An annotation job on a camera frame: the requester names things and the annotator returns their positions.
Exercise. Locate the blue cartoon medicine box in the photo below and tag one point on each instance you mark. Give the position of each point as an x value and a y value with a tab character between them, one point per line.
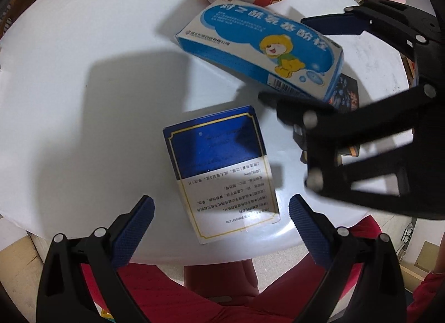
243	38

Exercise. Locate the person's right forearm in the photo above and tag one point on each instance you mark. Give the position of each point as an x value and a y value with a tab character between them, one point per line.
429	295

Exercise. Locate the blue and white medicine box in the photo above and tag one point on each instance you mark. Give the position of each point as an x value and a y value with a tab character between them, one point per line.
215	156

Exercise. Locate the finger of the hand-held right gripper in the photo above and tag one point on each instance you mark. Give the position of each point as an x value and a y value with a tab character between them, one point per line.
368	124
333	25

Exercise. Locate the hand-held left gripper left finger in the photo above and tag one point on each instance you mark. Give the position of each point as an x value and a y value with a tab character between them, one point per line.
134	234

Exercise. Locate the black printed box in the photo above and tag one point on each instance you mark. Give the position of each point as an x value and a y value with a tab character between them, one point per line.
344	93

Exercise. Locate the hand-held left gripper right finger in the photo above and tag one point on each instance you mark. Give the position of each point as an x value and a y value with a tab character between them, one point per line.
309	234

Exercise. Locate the person's left leg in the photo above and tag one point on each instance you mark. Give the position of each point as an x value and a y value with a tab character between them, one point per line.
156	295

